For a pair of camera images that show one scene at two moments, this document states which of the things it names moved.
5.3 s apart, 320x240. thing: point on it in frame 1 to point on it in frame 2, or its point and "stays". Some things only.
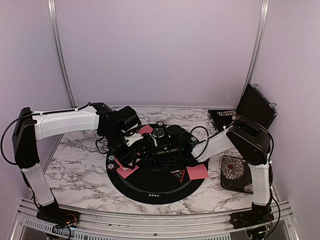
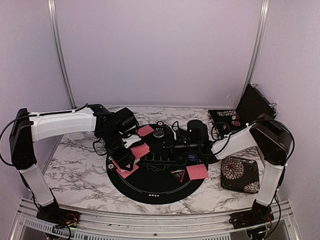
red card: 197,172 stays
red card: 145,129 stays
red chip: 110,166 stays
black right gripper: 150,150 to 172,144
